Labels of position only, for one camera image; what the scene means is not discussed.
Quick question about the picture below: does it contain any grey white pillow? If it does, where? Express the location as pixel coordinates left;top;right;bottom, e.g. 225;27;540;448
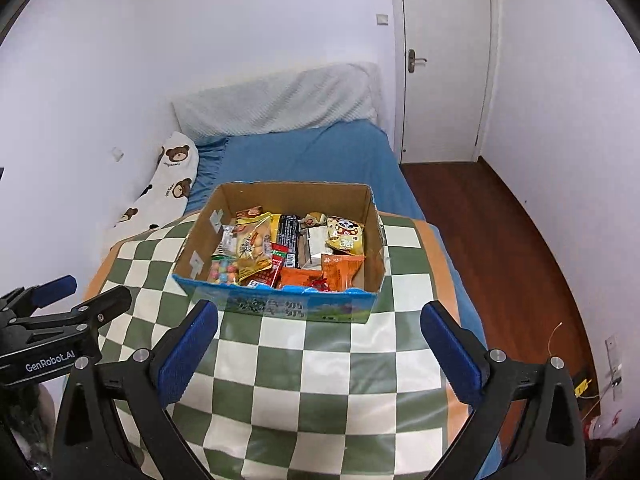
171;62;379;140

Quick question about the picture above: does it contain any green white checkered blanket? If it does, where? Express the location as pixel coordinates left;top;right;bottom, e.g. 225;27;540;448
80;212;476;480

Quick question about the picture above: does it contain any grey wall socket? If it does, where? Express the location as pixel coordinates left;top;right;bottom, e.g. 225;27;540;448
605;334;624;387

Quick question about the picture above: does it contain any white red plastic bag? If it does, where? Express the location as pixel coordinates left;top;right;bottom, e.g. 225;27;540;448
585;410;632;442

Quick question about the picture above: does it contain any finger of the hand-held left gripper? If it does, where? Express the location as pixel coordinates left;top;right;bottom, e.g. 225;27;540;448
10;285;133;343
0;275;77;318

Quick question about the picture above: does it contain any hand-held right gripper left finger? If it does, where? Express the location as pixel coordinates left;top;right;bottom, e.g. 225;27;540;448
52;300;220;480

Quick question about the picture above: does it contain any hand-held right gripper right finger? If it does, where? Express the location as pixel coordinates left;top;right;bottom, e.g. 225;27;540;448
420;301;586;480

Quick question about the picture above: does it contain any colourful candy ball packet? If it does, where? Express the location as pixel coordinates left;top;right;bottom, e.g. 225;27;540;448
210;255;241;286

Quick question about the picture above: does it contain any yellow nut snack packet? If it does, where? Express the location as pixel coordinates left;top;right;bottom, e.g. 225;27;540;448
235;214;275;283

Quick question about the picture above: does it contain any thin yellow wire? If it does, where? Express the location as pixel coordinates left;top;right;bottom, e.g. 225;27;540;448
547;324;566;357

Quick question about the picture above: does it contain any black snack packet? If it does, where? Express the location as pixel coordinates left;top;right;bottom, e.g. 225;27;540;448
276;214;301;268

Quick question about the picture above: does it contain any blue cardboard box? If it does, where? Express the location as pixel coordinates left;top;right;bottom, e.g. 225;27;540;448
172;181;388;323

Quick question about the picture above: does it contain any white snack packet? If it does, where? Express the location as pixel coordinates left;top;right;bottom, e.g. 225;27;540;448
299;227;331;267

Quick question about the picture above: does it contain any white bear print pillow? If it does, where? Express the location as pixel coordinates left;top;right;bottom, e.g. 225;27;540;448
104;131;201;246

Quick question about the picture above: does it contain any white door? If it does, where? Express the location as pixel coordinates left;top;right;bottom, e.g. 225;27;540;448
389;0;501;165

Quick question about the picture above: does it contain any yellow panda snack packet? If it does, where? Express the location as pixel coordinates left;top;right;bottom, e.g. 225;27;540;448
326;216;366;255

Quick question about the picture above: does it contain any orange snack packet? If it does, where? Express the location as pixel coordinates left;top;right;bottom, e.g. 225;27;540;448
322;255;366;292
279;267;324;291

